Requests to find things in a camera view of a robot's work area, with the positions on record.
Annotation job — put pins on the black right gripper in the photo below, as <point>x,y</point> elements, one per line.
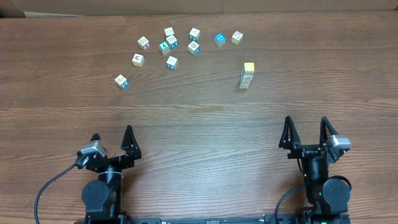
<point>302,150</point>

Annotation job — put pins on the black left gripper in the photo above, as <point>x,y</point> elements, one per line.
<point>131,151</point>

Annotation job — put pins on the white elephant block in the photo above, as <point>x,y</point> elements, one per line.
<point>246,80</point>

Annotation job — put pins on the plain white front block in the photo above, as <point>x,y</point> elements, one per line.
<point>246,76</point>

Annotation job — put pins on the plain white block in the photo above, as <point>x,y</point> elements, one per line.
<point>246,76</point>
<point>172,62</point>

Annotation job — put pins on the yellow top block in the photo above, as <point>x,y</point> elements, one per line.
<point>249,68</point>

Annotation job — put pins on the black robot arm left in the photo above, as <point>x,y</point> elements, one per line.
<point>103,197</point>

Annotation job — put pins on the white block blue side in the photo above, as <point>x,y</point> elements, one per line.
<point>121,81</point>

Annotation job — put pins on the white block yellow side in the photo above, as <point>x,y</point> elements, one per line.
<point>138,60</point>

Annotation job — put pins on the white block red side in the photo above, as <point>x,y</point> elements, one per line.
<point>143,43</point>

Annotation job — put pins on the green number 4 block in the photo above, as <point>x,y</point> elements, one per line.
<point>164,47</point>

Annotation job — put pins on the white block blue X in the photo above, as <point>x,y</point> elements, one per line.
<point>172,40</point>

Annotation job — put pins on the white block far right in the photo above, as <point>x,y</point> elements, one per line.
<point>237,37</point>

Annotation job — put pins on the white block top back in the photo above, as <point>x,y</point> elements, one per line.
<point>169,31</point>

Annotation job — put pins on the white block animal top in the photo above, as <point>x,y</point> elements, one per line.
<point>193,47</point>

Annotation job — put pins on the blue top block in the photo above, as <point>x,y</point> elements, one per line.
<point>219,39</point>

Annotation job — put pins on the white block green side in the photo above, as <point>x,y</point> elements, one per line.
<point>194,34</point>

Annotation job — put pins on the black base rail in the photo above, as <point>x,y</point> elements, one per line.
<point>266,219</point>

